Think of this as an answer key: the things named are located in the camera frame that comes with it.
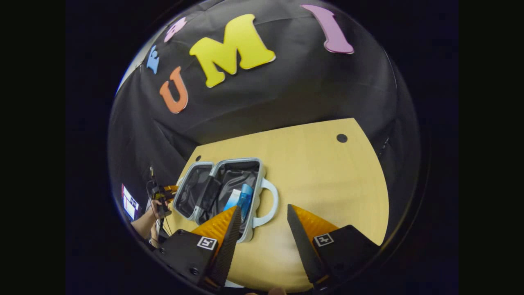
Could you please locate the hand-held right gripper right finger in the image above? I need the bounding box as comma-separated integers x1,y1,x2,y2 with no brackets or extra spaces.
287,204,379,285

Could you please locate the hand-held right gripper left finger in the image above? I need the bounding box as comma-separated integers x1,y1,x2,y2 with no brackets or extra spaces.
154,206,242,287

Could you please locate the pale blue skin care tube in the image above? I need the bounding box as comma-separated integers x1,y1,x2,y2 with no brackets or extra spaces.
223,188,242,212

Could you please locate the blue capped clear bottle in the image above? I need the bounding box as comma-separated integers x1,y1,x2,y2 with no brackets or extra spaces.
237,183,255,222

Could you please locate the small light blue suitcase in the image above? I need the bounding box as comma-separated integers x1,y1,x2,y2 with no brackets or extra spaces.
172,157,279,244

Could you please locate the computer screen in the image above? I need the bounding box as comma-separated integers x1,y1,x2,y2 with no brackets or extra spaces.
121,184,140,222

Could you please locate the black backdrop cloth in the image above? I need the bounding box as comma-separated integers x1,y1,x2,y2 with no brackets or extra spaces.
107,0,420,246

